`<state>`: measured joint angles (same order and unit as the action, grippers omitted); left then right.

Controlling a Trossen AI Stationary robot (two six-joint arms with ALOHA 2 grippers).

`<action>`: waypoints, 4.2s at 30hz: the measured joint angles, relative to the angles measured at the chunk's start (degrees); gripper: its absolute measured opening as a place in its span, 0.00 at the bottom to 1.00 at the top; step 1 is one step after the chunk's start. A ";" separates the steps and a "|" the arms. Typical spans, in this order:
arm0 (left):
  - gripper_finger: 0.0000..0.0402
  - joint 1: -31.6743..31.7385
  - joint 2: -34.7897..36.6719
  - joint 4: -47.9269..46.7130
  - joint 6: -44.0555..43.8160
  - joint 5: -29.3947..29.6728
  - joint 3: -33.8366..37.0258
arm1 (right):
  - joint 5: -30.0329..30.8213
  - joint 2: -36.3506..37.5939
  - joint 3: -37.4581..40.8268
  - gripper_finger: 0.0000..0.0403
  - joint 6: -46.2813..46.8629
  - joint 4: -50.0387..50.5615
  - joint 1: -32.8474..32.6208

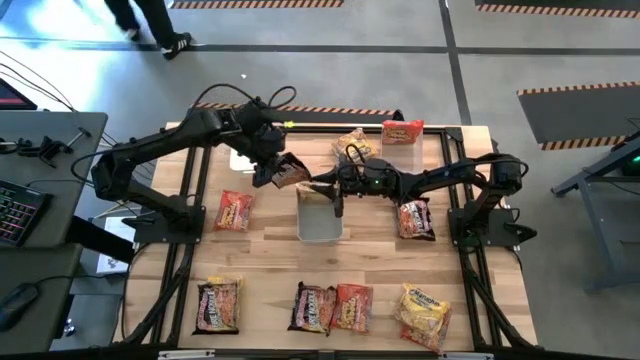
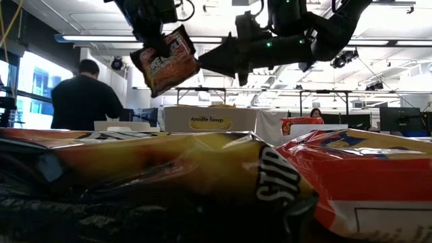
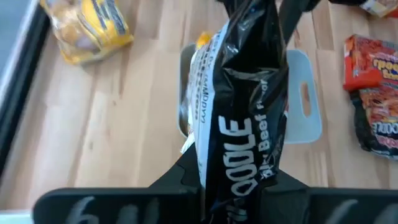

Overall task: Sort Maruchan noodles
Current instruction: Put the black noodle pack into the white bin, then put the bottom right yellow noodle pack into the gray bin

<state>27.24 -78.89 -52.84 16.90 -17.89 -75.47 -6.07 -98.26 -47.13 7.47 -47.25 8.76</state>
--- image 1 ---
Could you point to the backlit black keyboard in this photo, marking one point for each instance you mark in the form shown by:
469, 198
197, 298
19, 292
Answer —
20, 212

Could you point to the dark monitor screen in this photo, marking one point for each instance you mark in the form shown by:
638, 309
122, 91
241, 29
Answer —
12, 100

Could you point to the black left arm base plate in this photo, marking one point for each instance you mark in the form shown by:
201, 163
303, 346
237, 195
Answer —
190, 232

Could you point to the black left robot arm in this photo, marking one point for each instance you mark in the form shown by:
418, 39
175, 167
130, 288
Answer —
150, 142

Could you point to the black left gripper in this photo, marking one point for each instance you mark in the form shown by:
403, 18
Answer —
265, 140

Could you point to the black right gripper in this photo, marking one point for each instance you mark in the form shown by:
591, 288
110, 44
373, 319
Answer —
372, 181

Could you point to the white printed paper sheet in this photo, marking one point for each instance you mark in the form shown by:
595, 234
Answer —
112, 262

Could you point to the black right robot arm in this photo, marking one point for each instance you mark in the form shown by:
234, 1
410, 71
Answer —
450, 175

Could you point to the grey plastic bin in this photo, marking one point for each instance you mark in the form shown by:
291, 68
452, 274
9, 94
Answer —
317, 225

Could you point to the grey side desk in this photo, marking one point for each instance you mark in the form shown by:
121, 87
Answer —
60, 165

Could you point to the white plastic bin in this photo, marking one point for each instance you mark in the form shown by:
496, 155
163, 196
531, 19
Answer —
240, 162

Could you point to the black Fire Noodle pack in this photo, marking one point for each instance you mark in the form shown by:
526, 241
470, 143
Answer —
217, 310
417, 224
311, 310
295, 172

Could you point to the clear plastic bin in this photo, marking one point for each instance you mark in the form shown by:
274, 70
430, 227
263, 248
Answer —
415, 155

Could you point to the black clamp mount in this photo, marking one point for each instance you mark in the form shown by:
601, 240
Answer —
50, 149

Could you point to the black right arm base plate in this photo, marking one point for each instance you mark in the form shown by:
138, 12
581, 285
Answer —
500, 227

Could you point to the grey-blue metal cart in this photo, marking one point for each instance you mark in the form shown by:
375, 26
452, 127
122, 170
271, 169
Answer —
612, 210

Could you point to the black device with green light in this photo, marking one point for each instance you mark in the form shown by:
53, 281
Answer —
634, 161

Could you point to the black hazard-striped floor mat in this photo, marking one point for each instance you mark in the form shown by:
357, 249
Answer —
575, 117
250, 4
350, 116
550, 5

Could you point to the black computer mouse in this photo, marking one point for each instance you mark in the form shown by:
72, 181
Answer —
17, 305

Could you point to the small black device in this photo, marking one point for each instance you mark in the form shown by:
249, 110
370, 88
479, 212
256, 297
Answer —
20, 146

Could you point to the black caster wheel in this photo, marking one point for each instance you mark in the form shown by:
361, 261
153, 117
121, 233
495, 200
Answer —
69, 328

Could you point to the black flat bar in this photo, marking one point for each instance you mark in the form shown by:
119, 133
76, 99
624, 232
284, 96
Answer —
100, 240

